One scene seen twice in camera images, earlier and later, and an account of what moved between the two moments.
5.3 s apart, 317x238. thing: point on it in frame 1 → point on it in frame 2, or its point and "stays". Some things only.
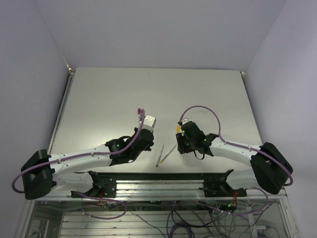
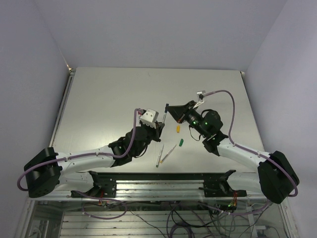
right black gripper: (181, 147) → (179, 112)
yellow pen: (161, 160) stays
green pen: (160, 155) stays
